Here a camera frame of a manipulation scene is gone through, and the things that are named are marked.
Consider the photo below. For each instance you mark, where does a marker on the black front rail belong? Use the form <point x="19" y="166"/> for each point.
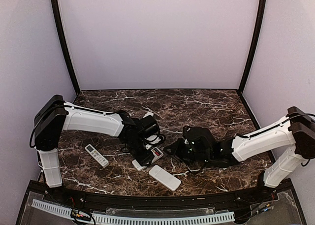
<point x="100" y="201"/>

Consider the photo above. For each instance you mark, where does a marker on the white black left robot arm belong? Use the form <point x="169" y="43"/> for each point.
<point x="137" y="135"/>

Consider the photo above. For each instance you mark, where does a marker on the white remote face down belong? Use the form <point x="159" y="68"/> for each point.
<point x="164" y="177"/>

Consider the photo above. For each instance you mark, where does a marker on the black right corner post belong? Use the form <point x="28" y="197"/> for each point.
<point x="253" y="46"/>

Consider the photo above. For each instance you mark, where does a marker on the white TCL remote control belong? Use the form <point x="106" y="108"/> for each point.
<point x="138" y="167"/>

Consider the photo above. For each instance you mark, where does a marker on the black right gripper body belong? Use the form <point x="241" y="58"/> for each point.
<point x="183" y="154"/>

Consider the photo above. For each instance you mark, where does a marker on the white battery cover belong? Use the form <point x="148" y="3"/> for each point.
<point x="148" y="114"/>

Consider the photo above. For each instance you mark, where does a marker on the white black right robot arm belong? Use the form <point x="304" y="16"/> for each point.
<point x="296" y="131"/>

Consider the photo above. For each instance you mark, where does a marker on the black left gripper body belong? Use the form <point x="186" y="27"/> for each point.
<point x="140" y="156"/>

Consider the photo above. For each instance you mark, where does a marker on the small white buttoned remote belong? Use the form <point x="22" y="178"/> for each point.
<point x="97" y="155"/>

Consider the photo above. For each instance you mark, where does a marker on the black corner post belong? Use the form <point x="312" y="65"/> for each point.
<point x="253" y="46"/>
<point x="64" y="46"/>

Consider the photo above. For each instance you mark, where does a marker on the black left corner post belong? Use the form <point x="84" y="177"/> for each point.
<point x="64" y="46"/>

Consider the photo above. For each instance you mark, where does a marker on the white slotted cable duct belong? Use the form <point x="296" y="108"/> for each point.
<point x="136" y="217"/>

